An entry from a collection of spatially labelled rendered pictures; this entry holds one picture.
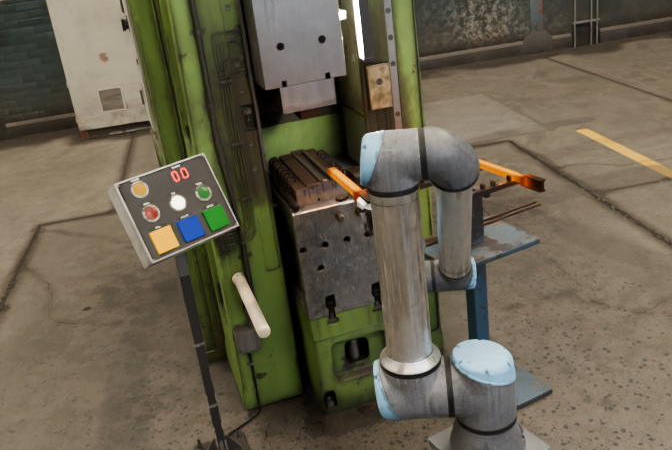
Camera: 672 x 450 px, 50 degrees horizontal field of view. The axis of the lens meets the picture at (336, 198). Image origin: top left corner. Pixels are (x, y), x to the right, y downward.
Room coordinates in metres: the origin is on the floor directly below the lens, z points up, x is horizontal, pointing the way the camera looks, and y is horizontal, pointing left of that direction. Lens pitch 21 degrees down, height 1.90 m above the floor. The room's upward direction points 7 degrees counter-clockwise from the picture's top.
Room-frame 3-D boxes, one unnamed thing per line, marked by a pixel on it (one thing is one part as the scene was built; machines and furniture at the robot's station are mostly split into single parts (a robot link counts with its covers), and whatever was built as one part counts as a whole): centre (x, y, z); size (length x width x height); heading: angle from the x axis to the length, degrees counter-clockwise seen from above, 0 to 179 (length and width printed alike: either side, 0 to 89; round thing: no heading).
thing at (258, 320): (2.34, 0.36, 0.62); 0.44 x 0.05 x 0.05; 16
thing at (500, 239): (2.52, -0.50, 0.67); 0.40 x 0.30 x 0.02; 115
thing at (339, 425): (2.48, 0.04, 0.01); 0.58 x 0.39 x 0.01; 106
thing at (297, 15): (2.74, 0.07, 1.56); 0.42 x 0.39 x 0.40; 16
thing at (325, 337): (2.75, 0.06, 0.23); 0.55 x 0.37 x 0.47; 16
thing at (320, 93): (2.73, 0.11, 1.32); 0.42 x 0.20 x 0.10; 16
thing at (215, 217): (2.26, 0.41, 1.01); 0.07 x 0.05 x 0.07; 131
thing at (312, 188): (2.73, 0.11, 0.96); 0.42 x 0.20 x 0.09; 16
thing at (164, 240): (2.13, 0.56, 1.01); 0.07 x 0.05 x 0.07; 131
